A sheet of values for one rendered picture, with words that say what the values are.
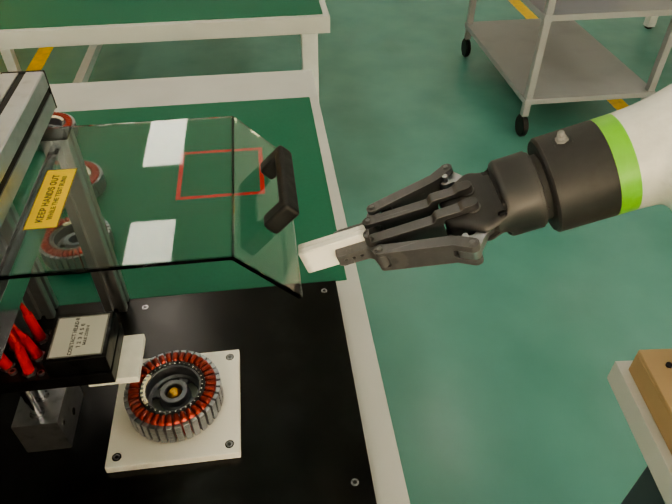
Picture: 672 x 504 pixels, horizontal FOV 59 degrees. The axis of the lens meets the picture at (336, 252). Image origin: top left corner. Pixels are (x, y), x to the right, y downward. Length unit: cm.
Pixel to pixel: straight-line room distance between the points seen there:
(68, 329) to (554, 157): 51
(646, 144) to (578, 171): 6
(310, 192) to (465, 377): 87
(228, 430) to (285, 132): 73
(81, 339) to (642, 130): 57
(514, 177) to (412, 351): 129
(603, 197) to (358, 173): 197
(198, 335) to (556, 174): 52
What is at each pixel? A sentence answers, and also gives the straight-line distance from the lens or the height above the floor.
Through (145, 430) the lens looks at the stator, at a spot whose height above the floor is 81.
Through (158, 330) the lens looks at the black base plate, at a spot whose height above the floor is 77.
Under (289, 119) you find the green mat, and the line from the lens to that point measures 133.
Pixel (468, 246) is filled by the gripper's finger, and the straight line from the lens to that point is 53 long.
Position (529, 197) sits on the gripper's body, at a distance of 55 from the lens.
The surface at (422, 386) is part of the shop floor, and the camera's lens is 173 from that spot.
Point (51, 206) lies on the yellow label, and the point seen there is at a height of 107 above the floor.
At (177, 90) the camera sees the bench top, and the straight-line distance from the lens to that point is 150.
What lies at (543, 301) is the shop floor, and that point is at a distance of 204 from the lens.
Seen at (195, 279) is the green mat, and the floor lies 75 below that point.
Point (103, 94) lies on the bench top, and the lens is 154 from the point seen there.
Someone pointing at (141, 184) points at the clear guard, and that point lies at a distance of 61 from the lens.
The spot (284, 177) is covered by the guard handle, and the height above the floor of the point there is 106.
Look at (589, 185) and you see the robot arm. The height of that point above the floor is 110.
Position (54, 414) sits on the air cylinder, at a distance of 75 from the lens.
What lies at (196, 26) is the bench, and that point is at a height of 74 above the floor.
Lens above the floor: 140
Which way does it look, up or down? 42 degrees down
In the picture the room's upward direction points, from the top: straight up
